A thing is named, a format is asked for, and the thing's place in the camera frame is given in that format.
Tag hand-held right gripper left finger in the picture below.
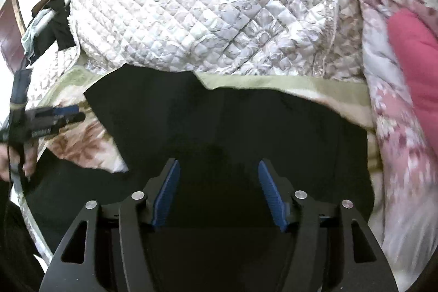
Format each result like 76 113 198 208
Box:
39 158 182 292

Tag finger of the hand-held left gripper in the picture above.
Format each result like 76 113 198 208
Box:
36 105 80 120
32 112 86 138

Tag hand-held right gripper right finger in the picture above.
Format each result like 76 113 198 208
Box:
257 159 399 292

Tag black pants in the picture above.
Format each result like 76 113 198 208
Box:
24 63 375 292

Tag person's left hand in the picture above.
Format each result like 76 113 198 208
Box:
0 141 37 181

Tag plush floral blanket green border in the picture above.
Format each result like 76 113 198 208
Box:
19 68 387 265

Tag dark red wooden door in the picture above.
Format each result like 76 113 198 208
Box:
0 0 27 57

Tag light blue hanging cloth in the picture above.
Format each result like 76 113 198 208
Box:
21 10 53 57

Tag black hanging garment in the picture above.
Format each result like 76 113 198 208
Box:
32 0 76 56

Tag pink floral comforter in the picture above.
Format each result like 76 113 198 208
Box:
358 0 438 279

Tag plain pink cloth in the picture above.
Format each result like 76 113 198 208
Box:
388 10 438 142

